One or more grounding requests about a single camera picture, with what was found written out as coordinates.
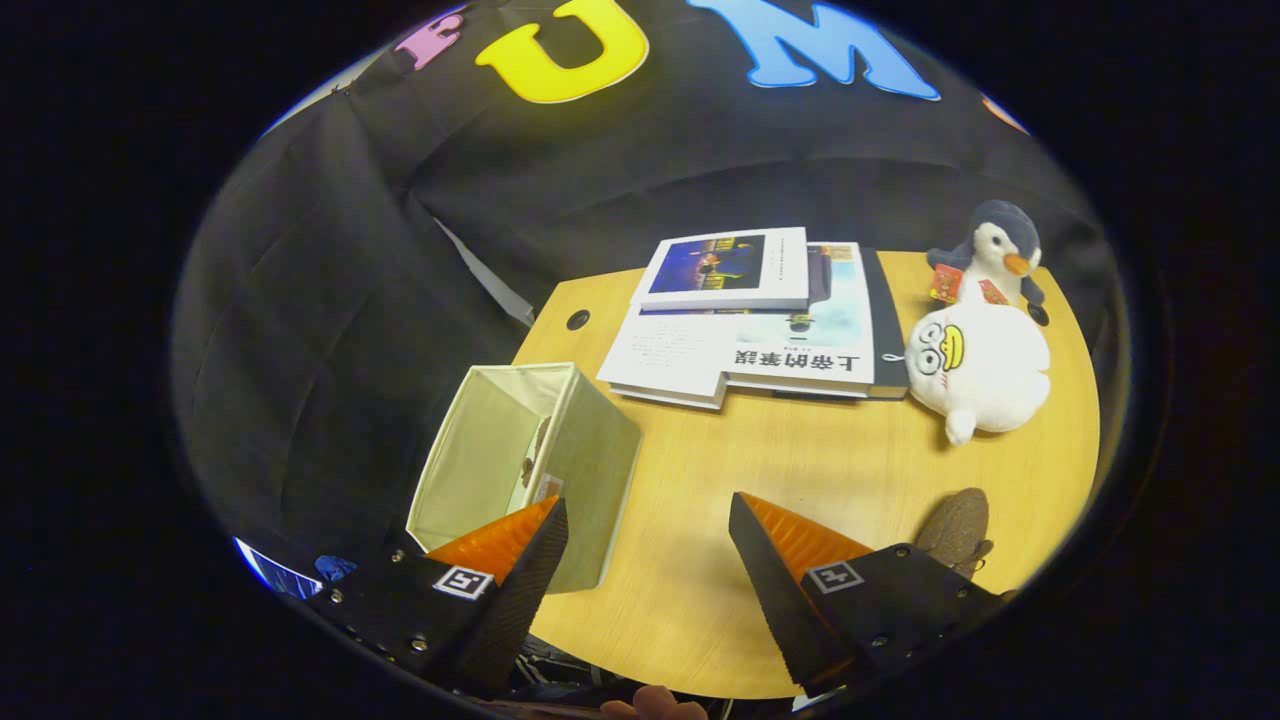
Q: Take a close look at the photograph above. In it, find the green fabric storage box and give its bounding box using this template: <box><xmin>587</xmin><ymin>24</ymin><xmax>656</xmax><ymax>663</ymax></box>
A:
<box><xmin>405</xmin><ymin>362</ymin><xmax>644</xmax><ymax>596</ymax></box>

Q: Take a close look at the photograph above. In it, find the grey penguin plush toy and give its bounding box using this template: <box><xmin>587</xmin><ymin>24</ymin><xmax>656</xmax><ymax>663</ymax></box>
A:
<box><xmin>926</xmin><ymin>200</ymin><xmax>1050</xmax><ymax>327</ymax></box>

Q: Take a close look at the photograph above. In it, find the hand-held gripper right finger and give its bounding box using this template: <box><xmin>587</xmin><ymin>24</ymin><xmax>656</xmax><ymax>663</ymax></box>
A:
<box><xmin>727</xmin><ymin>491</ymin><xmax>1006</xmax><ymax>701</ymax></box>

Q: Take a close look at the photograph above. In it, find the small white book blue picture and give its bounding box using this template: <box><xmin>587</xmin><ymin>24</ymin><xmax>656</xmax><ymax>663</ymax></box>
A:
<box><xmin>632</xmin><ymin>227</ymin><xmax>810</xmax><ymax>314</ymax></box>

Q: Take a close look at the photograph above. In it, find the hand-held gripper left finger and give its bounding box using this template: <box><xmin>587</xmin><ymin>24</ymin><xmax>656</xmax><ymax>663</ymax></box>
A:
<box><xmin>305</xmin><ymin>496</ymin><xmax>571</xmax><ymax>699</ymax></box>

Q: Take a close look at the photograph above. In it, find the white book with text cover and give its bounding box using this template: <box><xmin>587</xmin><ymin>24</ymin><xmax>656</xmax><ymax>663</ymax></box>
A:
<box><xmin>597</xmin><ymin>300</ymin><xmax>738</xmax><ymax>412</ymax></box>

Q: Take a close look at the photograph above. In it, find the black book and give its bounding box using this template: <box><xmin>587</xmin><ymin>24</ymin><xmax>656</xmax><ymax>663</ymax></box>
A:
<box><xmin>770</xmin><ymin>248</ymin><xmax>912</xmax><ymax>402</ymax></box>

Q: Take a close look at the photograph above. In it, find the white plush duck toy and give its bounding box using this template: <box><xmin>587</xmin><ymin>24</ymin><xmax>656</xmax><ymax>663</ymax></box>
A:
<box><xmin>905</xmin><ymin>300</ymin><xmax>1052</xmax><ymax>447</ymax></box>

